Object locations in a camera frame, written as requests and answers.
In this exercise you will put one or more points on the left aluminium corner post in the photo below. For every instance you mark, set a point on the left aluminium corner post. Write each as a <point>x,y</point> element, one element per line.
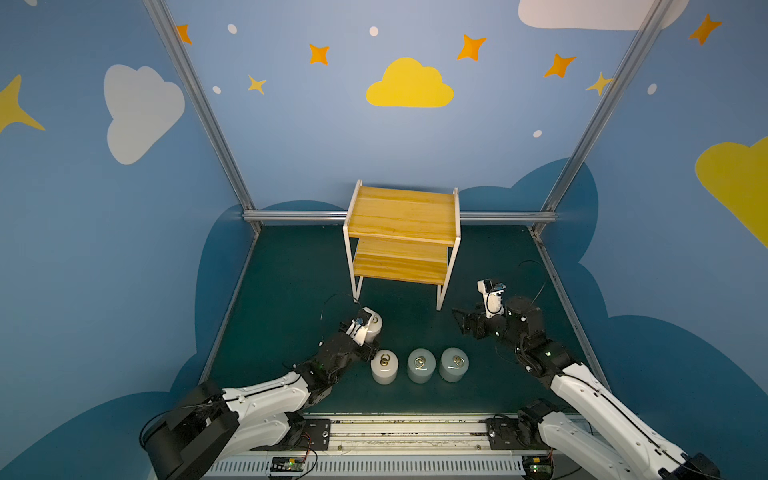
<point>166,28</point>

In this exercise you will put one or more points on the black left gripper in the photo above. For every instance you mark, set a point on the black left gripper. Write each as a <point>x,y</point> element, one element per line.
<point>354,335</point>

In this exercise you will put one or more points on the right aluminium corner post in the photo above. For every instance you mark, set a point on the right aluminium corner post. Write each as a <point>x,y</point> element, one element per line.
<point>630,64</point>

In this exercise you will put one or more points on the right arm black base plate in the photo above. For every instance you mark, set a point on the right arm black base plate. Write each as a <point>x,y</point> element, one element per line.
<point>507,433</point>

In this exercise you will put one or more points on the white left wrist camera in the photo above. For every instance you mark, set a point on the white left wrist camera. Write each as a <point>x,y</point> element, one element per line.
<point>360,333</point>

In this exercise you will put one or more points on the aluminium corner post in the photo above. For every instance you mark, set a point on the aluminium corner post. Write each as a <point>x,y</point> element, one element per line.
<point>166,28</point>
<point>630,64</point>

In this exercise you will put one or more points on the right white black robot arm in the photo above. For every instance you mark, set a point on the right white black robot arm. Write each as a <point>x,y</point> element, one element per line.
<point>623,446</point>

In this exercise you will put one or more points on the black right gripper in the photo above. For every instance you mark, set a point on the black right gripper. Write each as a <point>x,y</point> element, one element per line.
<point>480,321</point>

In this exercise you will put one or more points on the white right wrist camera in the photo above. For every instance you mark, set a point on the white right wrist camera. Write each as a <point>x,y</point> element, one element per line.
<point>492,296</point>

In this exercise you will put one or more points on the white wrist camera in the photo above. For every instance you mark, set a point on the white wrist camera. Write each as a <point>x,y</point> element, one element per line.
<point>360,333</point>
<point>492,296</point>

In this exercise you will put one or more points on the teal tea canister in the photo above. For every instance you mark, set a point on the teal tea canister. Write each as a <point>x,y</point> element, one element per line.
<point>421,365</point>
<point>453,365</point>

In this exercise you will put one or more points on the white tea canister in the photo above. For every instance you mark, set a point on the white tea canister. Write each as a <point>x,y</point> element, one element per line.
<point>373,324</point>
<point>384,367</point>

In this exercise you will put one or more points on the white metal wooden shelf rack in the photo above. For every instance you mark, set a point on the white metal wooden shelf rack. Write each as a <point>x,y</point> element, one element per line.
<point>402,235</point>

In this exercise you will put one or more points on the left green circuit board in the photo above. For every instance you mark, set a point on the left green circuit board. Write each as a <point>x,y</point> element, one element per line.
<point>282,466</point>

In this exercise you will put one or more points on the horizontal aluminium back rail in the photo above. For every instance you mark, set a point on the horizontal aluminium back rail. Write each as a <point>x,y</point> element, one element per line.
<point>477,217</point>

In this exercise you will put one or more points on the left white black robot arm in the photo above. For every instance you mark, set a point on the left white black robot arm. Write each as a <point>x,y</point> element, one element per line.
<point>211,423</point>

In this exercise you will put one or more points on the green circuit board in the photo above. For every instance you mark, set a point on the green circuit board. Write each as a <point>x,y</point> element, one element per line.
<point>282,466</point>
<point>537,468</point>

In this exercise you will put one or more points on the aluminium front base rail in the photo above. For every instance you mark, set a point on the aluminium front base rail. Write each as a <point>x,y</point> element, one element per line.
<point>400,447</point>

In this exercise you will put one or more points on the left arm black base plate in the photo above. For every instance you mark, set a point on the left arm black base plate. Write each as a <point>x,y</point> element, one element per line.
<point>313,432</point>

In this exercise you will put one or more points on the right green circuit board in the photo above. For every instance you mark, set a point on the right green circuit board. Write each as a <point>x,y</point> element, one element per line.
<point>537,468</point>

